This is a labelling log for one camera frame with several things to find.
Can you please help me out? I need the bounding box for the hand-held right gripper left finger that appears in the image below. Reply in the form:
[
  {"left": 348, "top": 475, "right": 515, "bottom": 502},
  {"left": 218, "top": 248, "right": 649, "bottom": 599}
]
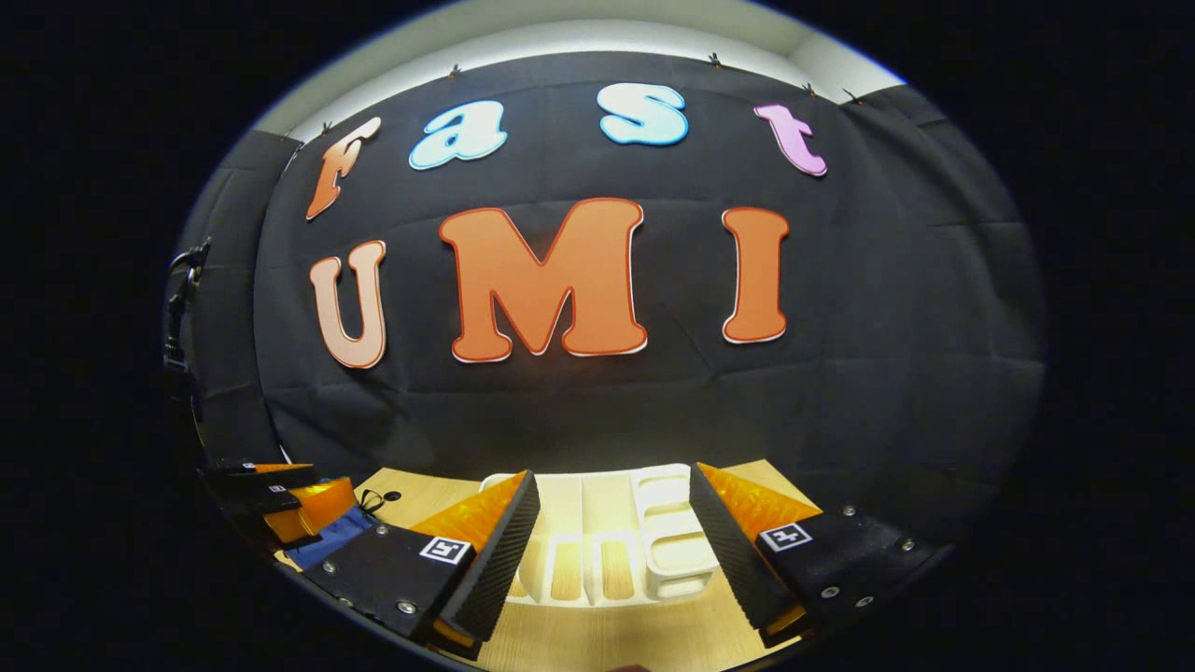
[{"left": 299, "top": 469, "right": 543, "bottom": 663}]

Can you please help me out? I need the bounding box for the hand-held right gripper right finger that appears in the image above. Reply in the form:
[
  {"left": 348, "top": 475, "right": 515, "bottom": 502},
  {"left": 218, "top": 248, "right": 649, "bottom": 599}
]
[{"left": 688, "top": 461, "right": 955, "bottom": 651}]

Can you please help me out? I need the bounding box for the white bookshelf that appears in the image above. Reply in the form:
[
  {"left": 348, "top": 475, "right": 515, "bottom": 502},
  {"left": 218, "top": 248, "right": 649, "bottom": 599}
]
[{"left": 478, "top": 463, "right": 722, "bottom": 608}]

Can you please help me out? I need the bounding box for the blue schoolbag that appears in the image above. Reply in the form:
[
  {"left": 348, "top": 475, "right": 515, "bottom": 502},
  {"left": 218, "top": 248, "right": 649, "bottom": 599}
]
[{"left": 283, "top": 488, "right": 387, "bottom": 572}]

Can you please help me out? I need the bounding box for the black stand clamp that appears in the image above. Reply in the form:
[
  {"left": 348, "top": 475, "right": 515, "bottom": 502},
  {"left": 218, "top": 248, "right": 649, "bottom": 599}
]
[{"left": 162, "top": 237, "right": 214, "bottom": 402}]

